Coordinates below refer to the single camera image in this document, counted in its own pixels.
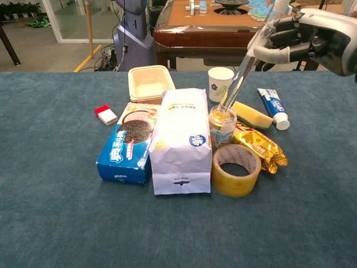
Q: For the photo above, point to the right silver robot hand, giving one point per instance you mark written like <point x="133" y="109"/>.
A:
<point x="334" y="36"/>

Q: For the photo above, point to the clear plastic tube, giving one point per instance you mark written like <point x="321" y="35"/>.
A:
<point x="240" y="78"/>

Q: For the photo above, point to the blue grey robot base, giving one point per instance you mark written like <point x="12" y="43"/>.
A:
<point x="134" y="36"/>

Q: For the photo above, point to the blue white toothpaste tube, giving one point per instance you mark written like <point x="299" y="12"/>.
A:
<point x="274" y="106"/>

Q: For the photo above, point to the cardboard box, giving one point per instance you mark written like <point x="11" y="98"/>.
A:
<point x="332" y="7"/>

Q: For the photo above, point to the pile of blue mahjong tiles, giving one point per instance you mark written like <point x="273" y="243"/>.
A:
<point x="259" y="11"/>

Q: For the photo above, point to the black mahjong table centre dome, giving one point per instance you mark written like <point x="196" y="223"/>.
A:
<point x="231" y="5"/>

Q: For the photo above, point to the yellow green sponge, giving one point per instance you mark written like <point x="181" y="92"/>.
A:
<point x="253" y="114"/>

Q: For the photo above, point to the white flower print paper cup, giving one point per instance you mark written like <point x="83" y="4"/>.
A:
<point x="219" y="83"/>

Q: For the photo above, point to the brown mahjong table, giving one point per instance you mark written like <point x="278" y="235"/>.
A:
<point x="209" y="36"/>

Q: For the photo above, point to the golden snack packet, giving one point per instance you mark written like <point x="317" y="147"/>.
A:
<point x="262" y="148"/>

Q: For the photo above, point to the stack of blue mahjong tiles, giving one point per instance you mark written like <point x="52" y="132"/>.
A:
<point x="199" y="7"/>

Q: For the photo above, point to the clear plastic jar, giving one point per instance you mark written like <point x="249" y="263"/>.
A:
<point x="223" y="136"/>

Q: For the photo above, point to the yellow packing tape roll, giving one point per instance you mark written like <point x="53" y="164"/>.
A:
<point x="234" y="184"/>

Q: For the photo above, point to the white paper bag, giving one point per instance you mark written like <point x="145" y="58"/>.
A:
<point x="181" y="139"/>

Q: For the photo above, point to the cream plastic food container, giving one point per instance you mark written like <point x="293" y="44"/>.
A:
<point x="147" y="81"/>

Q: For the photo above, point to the small red white box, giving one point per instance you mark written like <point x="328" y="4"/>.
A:
<point x="107" y="115"/>

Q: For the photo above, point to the blue cookie box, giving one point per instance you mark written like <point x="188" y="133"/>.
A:
<point x="122" y="150"/>

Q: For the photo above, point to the wooden pole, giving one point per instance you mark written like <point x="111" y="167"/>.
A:
<point x="89" y="28"/>

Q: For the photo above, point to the white framed glass partition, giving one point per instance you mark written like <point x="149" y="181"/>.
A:
<point x="53" y="16"/>

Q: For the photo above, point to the green cloth on floor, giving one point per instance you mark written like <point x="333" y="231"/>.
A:
<point x="39" y="21"/>

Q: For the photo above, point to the row of potted plants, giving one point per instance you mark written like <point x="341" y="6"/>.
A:
<point x="22" y="9"/>

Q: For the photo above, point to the dark table leg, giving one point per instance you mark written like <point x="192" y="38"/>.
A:
<point x="9" y="46"/>

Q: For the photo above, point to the teal table cloth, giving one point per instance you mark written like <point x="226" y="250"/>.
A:
<point x="55" y="223"/>

